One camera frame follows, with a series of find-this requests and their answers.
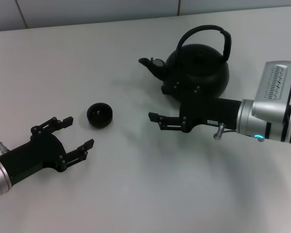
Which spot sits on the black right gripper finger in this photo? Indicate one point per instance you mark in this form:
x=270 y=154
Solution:
x=186 y=92
x=172 y=122

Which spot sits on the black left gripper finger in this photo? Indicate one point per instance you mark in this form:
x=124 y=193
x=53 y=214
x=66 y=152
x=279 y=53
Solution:
x=76 y=154
x=51 y=125

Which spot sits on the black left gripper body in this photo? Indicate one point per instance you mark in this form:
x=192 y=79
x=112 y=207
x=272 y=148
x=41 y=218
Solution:
x=37 y=153

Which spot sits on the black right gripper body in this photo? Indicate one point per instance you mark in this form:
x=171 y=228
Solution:
x=213 y=111

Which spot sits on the black round teapot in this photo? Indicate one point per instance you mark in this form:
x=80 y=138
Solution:
x=198 y=68

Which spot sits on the small black teacup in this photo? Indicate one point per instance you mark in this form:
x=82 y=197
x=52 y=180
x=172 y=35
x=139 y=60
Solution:
x=99 y=116

